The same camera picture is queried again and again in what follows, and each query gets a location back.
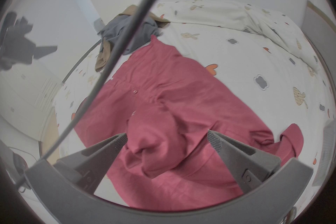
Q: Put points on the white printed quilt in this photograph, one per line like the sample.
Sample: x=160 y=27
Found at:
x=223 y=13

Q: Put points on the grey garment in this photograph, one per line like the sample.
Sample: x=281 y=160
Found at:
x=147 y=31

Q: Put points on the tan garment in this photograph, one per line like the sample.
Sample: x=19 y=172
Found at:
x=103 y=60

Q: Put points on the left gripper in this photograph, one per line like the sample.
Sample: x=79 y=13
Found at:
x=25 y=48

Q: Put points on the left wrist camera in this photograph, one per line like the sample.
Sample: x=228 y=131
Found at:
x=25 y=24

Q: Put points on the clear plastic box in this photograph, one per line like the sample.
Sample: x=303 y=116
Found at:
x=328 y=154

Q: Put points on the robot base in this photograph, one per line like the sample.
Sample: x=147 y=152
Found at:
x=21 y=162

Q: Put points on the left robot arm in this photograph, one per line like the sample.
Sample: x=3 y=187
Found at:
x=6 y=41

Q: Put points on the red shirt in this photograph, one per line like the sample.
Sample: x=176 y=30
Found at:
x=170 y=91

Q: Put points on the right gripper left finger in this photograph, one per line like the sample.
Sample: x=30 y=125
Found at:
x=89 y=165

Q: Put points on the white wardrobe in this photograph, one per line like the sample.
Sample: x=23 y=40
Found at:
x=31 y=86

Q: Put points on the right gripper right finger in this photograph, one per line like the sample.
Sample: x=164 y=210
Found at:
x=246 y=165

